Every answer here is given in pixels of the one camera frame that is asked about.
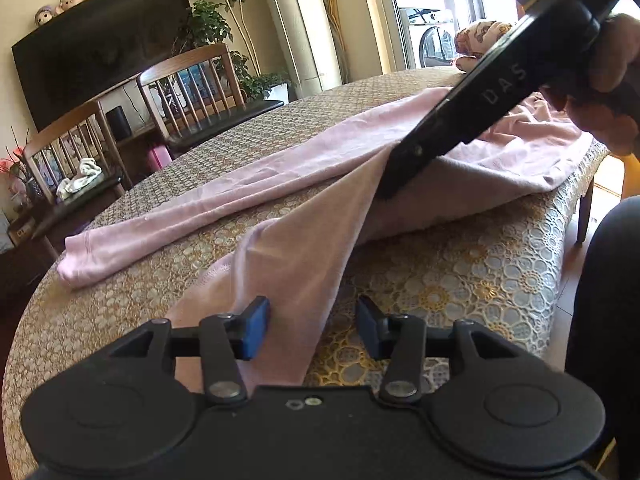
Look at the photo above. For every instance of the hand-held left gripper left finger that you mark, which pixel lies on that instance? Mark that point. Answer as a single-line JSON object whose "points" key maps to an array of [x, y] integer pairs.
{"points": [[255, 330]]}

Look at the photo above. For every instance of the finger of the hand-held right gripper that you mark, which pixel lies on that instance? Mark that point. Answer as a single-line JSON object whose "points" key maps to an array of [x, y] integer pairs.
{"points": [[402, 175]]}

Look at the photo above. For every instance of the flat screen television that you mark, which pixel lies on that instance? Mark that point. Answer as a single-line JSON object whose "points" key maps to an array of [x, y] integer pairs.
{"points": [[100, 50]]}

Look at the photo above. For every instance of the front loading washing machine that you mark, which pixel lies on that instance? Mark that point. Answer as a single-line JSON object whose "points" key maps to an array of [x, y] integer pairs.
{"points": [[430, 40]]}

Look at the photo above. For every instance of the yellow and grey curtain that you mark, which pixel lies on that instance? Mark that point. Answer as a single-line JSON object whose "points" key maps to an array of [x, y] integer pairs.
{"points": [[345, 15]]}

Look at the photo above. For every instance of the pale pink garment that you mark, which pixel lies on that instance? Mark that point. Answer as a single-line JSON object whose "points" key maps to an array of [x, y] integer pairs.
{"points": [[300, 260]]}

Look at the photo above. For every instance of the person's dark trouser leg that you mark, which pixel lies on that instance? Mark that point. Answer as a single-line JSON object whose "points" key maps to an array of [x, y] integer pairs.
{"points": [[610, 320]]}

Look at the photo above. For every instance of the white crumpled cloth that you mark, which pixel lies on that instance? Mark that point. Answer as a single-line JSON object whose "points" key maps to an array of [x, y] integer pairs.
{"points": [[80, 179]]}

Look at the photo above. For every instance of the white standing air conditioner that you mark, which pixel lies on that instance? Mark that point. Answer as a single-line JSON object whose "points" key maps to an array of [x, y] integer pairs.
{"points": [[300, 25]]}

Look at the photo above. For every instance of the black cylinder speaker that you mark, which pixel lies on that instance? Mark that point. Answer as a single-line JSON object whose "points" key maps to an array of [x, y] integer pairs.
{"points": [[119, 122]]}

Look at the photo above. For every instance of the grey haired plush doll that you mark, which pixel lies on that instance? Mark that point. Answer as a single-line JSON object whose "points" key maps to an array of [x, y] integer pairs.
{"points": [[44, 16]]}

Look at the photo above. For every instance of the person's right hand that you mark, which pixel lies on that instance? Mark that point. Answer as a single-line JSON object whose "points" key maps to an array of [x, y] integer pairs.
{"points": [[619, 52]]}

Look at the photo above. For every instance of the pink pig plush toy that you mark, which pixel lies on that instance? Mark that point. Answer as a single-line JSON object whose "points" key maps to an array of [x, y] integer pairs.
{"points": [[70, 2]]}

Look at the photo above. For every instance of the blue printed box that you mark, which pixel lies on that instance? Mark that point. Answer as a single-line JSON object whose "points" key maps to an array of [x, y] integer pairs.
{"points": [[194, 80]]}

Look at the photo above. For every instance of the small pink suitcase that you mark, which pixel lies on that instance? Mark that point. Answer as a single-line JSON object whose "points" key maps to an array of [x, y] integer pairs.
{"points": [[159, 157]]}

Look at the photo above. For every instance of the round table with lace cloth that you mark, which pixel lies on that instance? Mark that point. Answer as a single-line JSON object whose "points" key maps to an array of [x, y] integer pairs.
{"points": [[450, 285]]}

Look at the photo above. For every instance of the tall green potted plant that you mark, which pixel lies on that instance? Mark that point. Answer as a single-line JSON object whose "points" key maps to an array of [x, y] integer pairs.
{"points": [[215, 20]]}

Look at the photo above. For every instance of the wooden chair with black seat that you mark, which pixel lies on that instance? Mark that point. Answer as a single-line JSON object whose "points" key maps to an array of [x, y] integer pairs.
{"points": [[220, 115], [82, 200]]}

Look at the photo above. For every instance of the pink cartoon printed blanket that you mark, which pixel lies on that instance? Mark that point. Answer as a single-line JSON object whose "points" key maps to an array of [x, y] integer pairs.
{"points": [[482, 35]]}

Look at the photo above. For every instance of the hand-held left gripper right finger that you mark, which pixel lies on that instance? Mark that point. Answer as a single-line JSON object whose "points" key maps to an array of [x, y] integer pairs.
{"points": [[370, 330]]}

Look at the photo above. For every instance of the wooden television console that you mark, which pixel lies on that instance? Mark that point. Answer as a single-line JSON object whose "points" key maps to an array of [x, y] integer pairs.
{"points": [[20, 265]]}

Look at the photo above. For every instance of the pink flowering potted plant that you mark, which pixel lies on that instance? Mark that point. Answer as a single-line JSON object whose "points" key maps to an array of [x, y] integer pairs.
{"points": [[7, 165]]}

